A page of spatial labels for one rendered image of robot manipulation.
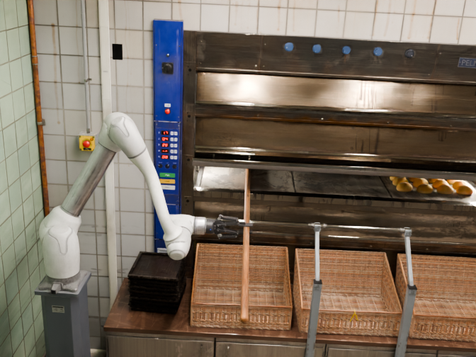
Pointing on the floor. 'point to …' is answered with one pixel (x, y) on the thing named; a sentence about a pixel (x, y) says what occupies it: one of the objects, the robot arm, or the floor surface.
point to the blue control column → (173, 87)
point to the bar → (321, 281)
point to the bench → (245, 338)
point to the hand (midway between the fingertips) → (246, 228)
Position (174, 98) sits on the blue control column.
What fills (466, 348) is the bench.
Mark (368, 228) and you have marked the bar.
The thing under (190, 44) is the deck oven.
